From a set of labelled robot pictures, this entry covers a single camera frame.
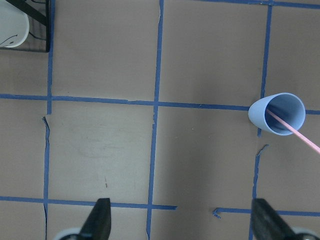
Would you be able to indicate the light blue plastic cup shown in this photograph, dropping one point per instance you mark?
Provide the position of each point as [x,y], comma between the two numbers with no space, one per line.
[287,106]

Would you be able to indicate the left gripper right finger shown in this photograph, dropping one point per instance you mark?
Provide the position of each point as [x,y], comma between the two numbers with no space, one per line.
[266,224]

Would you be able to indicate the black wire mug rack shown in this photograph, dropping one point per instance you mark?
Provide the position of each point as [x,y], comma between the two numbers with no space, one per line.
[39,16]

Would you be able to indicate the pink chopstick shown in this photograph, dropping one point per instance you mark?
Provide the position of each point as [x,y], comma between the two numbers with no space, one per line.
[307,141]

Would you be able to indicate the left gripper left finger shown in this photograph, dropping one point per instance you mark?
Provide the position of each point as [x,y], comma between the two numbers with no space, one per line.
[99,222]

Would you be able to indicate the white mug left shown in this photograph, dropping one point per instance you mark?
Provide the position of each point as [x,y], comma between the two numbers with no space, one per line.
[14,25]

